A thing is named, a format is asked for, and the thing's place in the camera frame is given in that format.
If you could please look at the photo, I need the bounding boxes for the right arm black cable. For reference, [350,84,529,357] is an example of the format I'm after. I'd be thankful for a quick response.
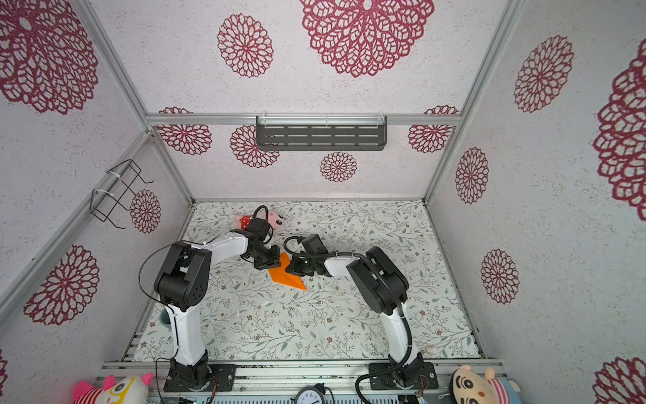
[283,235,415,404]

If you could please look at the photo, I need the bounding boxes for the boy face plush toy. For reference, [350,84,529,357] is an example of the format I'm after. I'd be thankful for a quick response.
[448,365,522,404]

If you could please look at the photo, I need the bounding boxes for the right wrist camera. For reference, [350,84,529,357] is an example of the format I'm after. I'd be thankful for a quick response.
[299,234,329,255]

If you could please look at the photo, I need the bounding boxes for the black wire wall rack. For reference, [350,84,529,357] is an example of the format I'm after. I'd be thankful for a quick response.
[88,159,154,230]

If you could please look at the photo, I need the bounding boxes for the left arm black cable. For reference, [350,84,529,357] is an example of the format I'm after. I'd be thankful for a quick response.
[137,241,183,309]

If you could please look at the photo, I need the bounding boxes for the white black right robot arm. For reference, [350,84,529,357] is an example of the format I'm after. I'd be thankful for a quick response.
[287,247,423,370]

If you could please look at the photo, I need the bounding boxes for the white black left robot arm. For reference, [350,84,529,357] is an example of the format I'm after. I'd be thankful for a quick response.
[154,231,281,367]

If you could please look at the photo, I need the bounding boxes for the grey wall shelf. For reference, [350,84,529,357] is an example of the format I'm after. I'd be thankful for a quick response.
[255,116,388,152]

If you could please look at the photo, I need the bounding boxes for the round gauge clock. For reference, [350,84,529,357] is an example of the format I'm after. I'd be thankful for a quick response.
[294,383,326,404]

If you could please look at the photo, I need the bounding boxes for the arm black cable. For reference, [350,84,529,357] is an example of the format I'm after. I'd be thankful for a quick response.
[283,235,415,404]
[137,241,183,309]

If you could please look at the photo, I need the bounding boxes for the orange square paper sheet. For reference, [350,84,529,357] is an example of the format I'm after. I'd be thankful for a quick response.
[268,252,306,291]

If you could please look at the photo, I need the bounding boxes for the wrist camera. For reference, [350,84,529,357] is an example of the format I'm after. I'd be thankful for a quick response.
[299,234,329,255]
[245,217,274,243]

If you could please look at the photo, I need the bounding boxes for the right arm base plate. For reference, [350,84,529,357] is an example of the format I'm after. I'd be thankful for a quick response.
[370,360,439,391]

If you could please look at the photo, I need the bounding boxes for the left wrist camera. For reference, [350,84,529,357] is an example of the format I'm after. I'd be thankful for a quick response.
[245,217,274,243]

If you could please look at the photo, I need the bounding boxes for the pink pig plush toy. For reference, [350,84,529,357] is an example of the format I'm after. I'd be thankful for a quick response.
[234,210,286,232]

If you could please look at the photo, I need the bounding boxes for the pink white plush toy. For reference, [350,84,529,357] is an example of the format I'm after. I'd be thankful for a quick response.
[72,373,153,404]

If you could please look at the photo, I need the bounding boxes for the teal cup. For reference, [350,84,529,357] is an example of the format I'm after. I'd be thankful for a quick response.
[160,310,171,327]

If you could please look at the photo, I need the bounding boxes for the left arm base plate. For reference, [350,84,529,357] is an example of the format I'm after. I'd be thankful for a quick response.
[163,361,237,392]

